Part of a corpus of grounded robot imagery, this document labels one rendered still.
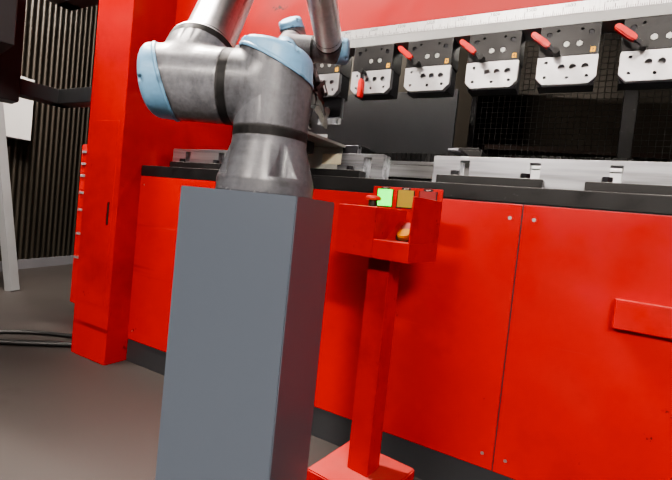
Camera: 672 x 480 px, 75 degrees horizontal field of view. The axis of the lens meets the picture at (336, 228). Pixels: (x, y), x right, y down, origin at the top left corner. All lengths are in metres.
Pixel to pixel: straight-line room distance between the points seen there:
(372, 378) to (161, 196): 1.25
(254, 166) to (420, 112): 1.52
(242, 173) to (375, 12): 1.14
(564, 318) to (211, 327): 0.91
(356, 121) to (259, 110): 1.57
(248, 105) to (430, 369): 0.96
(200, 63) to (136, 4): 1.52
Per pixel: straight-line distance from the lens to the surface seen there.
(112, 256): 2.09
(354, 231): 1.05
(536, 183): 1.34
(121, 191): 2.08
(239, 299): 0.63
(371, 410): 1.16
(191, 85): 0.70
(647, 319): 1.26
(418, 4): 1.63
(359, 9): 1.72
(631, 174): 1.39
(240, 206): 0.62
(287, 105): 0.66
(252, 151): 0.65
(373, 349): 1.11
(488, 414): 1.37
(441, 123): 2.04
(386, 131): 2.13
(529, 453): 1.39
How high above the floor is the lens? 0.76
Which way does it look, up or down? 2 degrees down
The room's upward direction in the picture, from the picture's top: 6 degrees clockwise
